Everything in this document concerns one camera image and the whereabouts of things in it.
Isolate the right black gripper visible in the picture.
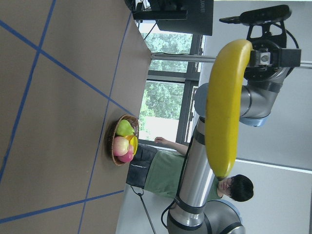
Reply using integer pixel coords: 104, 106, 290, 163
244, 41, 301, 82

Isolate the yellow banana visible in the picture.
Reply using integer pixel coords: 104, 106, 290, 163
205, 39, 253, 179

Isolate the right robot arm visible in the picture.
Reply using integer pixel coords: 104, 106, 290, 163
167, 39, 301, 234

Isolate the woven fruit basket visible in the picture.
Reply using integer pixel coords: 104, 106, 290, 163
106, 115, 139, 166

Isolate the black monitor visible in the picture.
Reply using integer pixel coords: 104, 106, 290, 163
133, 0, 214, 36

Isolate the seated person green shirt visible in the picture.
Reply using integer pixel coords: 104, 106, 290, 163
126, 137, 254, 202

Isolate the yellow star fruit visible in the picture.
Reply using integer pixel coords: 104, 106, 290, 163
125, 135, 138, 155

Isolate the green pear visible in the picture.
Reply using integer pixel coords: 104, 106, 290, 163
116, 119, 135, 137

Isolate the pink apple upper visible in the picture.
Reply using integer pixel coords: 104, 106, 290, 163
113, 136, 129, 156

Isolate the pink apple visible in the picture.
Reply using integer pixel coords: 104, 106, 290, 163
113, 136, 129, 156
117, 144, 134, 163

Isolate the pink apple lower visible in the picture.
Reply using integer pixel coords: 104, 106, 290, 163
117, 144, 134, 163

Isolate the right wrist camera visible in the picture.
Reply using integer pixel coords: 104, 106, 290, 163
219, 4, 292, 48

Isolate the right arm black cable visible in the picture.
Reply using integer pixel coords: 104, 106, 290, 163
160, 197, 181, 230

